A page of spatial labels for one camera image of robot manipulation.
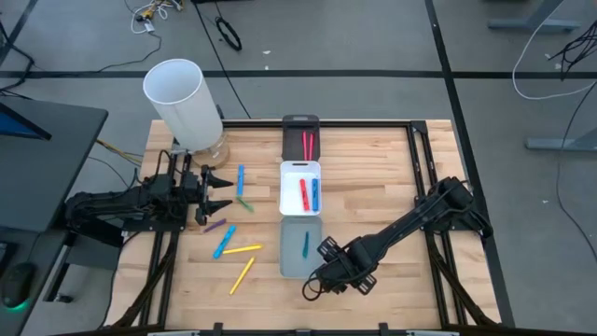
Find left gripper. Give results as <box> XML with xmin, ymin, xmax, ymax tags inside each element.
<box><xmin>183</xmin><ymin>164</ymin><xmax>235</xmax><ymax>227</ymax></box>

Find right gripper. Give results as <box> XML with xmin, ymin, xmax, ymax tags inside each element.
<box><xmin>317</xmin><ymin>235</ymin><xmax>379</xmax><ymax>297</ymax></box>

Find purple marker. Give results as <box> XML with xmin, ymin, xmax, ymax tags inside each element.
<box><xmin>202</xmin><ymin>217</ymin><xmax>228</xmax><ymax>234</ymax></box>

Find light blue marker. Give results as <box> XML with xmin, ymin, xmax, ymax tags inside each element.
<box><xmin>213</xmin><ymin>225</ymin><xmax>238</xmax><ymax>259</ymax></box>

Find thin yellow marker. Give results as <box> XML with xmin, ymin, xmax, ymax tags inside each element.
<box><xmin>222</xmin><ymin>244</ymin><xmax>264</xmax><ymax>256</ymax></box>
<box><xmin>229</xmin><ymin>256</ymin><xmax>257</xmax><ymax>296</ymax></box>

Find thick red marker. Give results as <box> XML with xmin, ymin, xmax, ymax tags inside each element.
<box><xmin>298</xmin><ymin>178</ymin><xmax>311</xmax><ymax>212</ymax></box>

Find light grey plastic bin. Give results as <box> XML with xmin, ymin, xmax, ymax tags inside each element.
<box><xmin>278</xmin><ymin>215</ymin><xmax>326</xmax><ymax>280</ymax></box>

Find white plastic bin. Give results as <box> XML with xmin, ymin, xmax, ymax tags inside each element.
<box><xmin>278</xmin><ymin>160</ymin><xmax>323</xmax><ymax>217</ymax></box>

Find dark translucent plastic bin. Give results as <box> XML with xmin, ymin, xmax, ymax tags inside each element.
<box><xmin>282</xmin><ymin>114</ymin><xmax>321</xmax><ymax>162</ymax></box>

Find black desk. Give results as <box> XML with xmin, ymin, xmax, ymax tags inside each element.
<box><xmin>0</xmin><ymin>95</ymin><xmax>125</xmax><ymax>336</ymax></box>

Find monitor with blue screen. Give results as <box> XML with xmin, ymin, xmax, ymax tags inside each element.
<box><xmin>0</xmin><ymin>102</ymin><xmax>52</xmax><ymax>141</ymax></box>

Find black computer mouse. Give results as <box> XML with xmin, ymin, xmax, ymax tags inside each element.
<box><xmin>0</xmin><ymin>261</ymin><xmax>36</xmax><ymax>310</ymax></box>

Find grey desk foot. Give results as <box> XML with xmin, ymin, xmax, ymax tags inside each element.
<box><xmin>487</xmin><ymin>0</ymin><xmax>583</xmax><ymax>34</ymax></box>
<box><xmin>524</xmin><ymin>126</ymin><xmax>597</xmax><ymax>153</ymax></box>

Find black aluminium rig frame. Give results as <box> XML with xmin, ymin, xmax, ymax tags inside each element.
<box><xmin>104</xmin><ymin>119</ymin><xmax>503</xmax><ymax>336</ymax></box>

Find yellow wires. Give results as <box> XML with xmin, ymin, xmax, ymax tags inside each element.
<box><xmin>95</xmin><ymin>137</ymin><xmax>145</xmax><ymax>168</ymax></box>

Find black floor cable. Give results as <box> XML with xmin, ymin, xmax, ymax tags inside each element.
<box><xmin>192</xmin><ymin>0</ymin><xmax>253</xmax><ymax>120</ymax></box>

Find black cable coil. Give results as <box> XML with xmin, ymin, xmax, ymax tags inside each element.
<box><xmin>215</xmin><ymin>16</ymin><xmax>243</xmax><ymax>52</ymax></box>

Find white cable with power strip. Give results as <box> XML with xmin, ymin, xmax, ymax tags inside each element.
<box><xmin>129</xmin><ymin>0</ymin><xmax>184</xmax><ymax>35</ymax></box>

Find white floor cable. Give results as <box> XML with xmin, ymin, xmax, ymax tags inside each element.
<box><xmin>511</xmin><ymin>0</ymin><xmax>597</xmax><ymax>102</ymax></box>

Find black cable bundle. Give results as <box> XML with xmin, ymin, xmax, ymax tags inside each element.
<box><xmin>548</xmin><ymin>18</ymin><xmax>597</xmax><ymax>81</ymax></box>

